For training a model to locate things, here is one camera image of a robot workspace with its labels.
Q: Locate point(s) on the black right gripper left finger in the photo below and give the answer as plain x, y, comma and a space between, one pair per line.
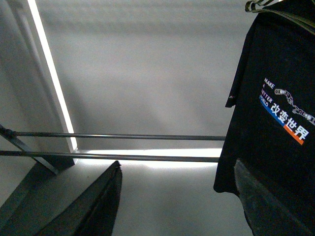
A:
94, 212

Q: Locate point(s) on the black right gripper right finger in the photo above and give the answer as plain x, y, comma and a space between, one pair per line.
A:
270, 209

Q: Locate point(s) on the olive clothes hanger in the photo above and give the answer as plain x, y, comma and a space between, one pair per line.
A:
258, 6

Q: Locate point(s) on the black printed t-shirt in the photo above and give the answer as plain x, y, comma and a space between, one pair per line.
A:
273, 95

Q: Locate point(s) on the lower metal rack rod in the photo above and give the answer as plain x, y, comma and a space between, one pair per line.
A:
111, 156

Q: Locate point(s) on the metal rack rod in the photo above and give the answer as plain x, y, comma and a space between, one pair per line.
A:
111, 156
119, 136

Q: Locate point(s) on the upper metal rack rod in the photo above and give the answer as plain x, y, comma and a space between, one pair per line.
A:
119, 136

